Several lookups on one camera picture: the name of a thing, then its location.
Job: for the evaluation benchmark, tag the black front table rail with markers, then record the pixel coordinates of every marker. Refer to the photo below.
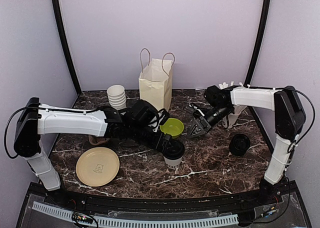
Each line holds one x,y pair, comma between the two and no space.
97,204

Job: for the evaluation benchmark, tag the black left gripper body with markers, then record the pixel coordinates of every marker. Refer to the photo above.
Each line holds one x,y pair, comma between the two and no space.
164,144

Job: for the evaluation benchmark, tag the white cup holding straws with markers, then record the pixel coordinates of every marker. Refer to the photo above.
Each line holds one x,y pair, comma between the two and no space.
231,120

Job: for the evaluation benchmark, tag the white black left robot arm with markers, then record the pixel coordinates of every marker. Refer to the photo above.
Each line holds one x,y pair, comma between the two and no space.
140,123

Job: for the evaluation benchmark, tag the cream paper bag with handles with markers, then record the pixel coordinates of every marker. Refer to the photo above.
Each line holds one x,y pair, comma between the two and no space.
156,79

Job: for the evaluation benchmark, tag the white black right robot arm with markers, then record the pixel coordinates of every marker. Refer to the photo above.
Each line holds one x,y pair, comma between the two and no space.
294,115

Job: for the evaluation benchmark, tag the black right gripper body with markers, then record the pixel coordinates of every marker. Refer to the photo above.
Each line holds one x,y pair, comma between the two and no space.
205,123

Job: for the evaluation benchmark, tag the stack of white paper cups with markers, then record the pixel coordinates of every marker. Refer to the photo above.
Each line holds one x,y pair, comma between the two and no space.
117,97

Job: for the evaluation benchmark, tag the lime green bowl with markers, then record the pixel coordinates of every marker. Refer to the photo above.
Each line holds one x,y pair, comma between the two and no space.
173,127

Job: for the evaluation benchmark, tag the brown cardboard cup carrier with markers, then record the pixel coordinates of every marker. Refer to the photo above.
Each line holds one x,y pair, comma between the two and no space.
97,141

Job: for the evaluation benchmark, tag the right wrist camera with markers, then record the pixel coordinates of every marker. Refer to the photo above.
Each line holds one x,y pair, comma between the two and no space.
196,111

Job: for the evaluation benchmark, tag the bundle of wrapped white straws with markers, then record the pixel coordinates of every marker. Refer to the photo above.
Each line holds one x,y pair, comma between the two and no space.
225,85

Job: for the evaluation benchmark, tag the white slotted cable duct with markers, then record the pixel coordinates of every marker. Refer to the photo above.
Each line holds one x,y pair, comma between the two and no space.
121,219

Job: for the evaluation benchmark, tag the beige round plate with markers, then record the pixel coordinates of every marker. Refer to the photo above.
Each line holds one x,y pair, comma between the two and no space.
97,166

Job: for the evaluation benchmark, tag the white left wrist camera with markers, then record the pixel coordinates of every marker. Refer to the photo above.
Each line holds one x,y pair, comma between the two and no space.
159,119

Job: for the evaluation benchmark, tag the stack of black cup lids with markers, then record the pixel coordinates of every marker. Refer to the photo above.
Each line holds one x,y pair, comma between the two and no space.
239,144

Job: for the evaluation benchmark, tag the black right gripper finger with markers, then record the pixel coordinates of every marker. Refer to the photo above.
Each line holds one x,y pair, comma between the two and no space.
193,130
196,133

